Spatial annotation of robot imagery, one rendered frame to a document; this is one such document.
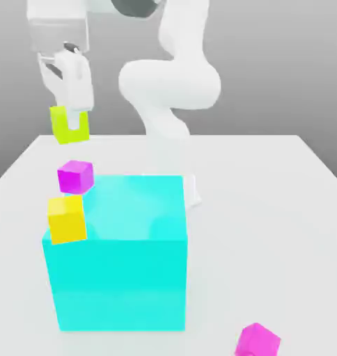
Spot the large cyan box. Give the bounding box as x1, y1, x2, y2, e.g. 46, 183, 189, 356
41, 174, 189, 332

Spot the small yellow cube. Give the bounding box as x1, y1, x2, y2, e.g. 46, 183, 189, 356
47, 194, 88, 246

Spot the small lime cube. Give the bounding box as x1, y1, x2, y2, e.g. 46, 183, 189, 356
49, 104, 91, 146

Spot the small magenta cube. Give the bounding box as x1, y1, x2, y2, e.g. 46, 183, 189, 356
56, 159, 95, 195
234, 322, 282, 356

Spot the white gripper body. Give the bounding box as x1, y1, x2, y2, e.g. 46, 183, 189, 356
54, 51, 95, 113

